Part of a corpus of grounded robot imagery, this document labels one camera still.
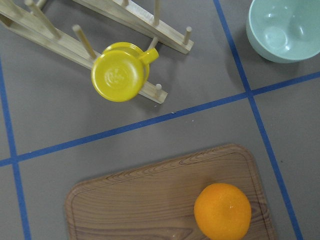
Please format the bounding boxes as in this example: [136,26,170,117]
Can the orange fruit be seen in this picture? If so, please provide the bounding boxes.
[193,183,252,240]

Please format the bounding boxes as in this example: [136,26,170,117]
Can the wooden mug rack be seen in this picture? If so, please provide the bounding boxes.
[0,0,194,104]

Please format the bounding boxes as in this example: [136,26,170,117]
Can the wooden cutting board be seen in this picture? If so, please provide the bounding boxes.
[64,144,277,240]

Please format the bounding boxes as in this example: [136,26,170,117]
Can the green bowl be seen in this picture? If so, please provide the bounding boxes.
[246,0,320,64]

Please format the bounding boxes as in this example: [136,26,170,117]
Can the yellow mug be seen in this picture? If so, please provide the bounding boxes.
[91,42,159,102]

